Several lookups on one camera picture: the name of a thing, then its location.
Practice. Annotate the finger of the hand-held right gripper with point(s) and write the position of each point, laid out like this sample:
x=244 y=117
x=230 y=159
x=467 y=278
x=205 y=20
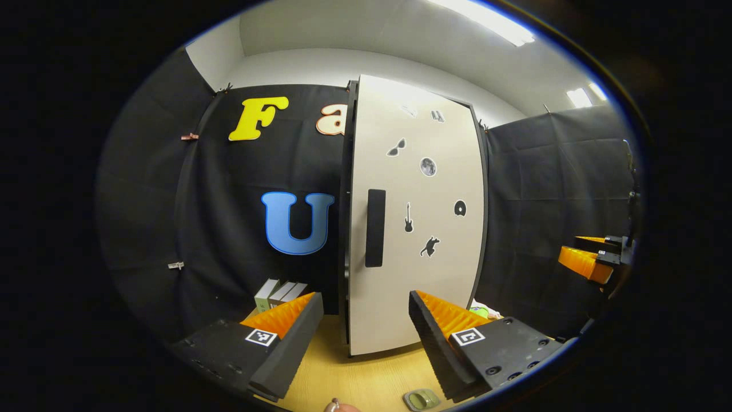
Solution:
x=597 y=244
x=583 y=264

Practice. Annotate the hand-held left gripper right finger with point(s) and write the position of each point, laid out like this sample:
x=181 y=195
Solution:
x=437 y=355

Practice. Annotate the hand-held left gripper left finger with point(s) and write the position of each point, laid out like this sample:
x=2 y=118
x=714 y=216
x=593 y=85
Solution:
x=294 y=349

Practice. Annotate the grey green coaster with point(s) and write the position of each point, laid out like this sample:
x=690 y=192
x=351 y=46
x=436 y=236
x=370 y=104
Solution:
x=407 y=403

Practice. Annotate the dark grey cabinet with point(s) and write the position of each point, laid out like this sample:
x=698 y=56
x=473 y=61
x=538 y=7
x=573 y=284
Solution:
x=345 y=229

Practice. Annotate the green book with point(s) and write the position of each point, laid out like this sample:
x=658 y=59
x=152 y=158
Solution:
x=260 y=300

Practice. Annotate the small green and pink item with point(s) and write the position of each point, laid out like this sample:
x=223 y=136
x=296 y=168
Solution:
x=480 y=312

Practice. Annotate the black backdrop cloth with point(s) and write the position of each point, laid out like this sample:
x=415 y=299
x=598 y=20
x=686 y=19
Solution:
x=543 y=189

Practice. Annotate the ceiling light panel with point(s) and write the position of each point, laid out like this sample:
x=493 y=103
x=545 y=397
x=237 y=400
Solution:
x=486 y=20
x=579 y=97
x=598 y=91

